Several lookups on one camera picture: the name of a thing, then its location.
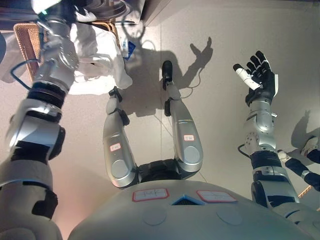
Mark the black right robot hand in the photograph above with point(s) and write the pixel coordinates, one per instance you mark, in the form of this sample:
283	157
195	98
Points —
265	82

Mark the white cloth garment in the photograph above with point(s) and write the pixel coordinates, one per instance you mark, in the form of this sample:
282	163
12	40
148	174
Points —
105	55

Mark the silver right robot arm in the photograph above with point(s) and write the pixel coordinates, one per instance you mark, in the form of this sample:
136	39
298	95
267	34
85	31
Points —
261	120

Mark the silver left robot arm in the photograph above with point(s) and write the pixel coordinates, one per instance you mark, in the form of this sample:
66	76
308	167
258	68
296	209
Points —
37	125

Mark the brown wicker basket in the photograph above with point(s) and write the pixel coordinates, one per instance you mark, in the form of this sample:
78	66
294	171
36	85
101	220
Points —
27	42

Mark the small red bordered leg sticker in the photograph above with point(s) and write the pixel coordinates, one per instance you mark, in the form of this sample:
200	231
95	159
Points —
188	137
115	147

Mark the black right robot foot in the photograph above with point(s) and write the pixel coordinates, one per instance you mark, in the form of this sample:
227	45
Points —
167	70

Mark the black robot foot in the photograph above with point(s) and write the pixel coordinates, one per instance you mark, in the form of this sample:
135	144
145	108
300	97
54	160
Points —
167	70
115	93

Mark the silver right robot leg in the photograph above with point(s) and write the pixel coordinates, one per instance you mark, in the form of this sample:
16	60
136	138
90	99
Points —
186	152

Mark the red bordered chest sticker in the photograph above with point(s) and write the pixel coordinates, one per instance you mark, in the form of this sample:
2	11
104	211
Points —
216	196
150	195

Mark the black robot waist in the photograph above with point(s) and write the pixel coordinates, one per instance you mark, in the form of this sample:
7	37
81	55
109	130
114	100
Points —
157	171

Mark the blue and white tag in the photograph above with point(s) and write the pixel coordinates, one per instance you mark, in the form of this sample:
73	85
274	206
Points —
128	48

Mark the black left robot foot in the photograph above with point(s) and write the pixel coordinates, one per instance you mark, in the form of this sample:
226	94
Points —
115	93

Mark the silver robot torso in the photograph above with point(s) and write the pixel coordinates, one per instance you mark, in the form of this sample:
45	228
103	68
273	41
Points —
187	222

